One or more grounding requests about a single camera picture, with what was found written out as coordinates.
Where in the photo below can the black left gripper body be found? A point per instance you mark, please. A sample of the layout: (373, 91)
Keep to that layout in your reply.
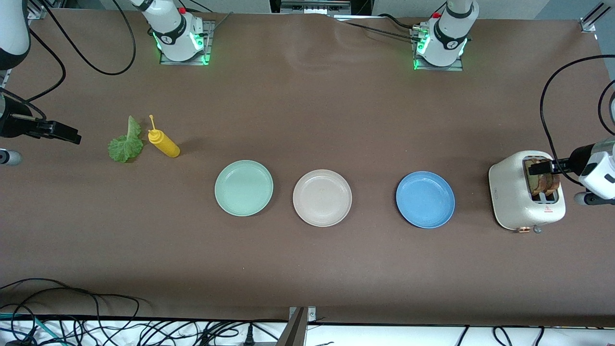
(578, 159)

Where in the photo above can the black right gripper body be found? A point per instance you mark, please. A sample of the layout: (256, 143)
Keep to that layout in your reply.
(13, 126)

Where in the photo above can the brown bread slice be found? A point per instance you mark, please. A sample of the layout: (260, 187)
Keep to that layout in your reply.
(552, 182)
(537, 182)

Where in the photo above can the green lettuce leaf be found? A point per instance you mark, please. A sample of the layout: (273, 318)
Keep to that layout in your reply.
(126, 146)

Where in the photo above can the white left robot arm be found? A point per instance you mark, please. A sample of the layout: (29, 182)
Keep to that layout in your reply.
(449, 43)

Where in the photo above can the blue plate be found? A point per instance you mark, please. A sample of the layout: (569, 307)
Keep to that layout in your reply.
(425, 199)

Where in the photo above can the mint green plate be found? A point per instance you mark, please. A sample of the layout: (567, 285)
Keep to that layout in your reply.
(243, 188)

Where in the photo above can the beige plate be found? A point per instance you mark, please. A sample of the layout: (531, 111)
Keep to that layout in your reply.
(322, 198)

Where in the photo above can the cream white toaster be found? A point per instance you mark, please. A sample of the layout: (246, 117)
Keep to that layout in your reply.
(509, 192)

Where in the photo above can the yellow squeeze bottle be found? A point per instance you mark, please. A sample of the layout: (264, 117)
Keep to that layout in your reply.
(166, 145)

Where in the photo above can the brown table cover sheet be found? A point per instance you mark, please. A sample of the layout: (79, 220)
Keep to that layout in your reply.
(307, 120)

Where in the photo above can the black power plug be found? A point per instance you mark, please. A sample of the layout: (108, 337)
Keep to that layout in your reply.
(249, 339)

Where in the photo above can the aluminium frame profile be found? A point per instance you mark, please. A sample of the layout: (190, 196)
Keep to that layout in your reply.
(587, 24)
(37, 9)

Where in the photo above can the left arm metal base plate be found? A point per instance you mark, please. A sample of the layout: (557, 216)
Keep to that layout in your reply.
(439, 68)

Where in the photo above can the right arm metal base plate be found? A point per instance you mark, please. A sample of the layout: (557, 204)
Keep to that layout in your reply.
(209, 43)

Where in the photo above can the black equipment with metal rail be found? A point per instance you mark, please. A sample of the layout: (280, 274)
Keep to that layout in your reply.
(314, 6)

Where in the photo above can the grey metal bracket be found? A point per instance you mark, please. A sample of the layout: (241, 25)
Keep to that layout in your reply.
(295, 331)

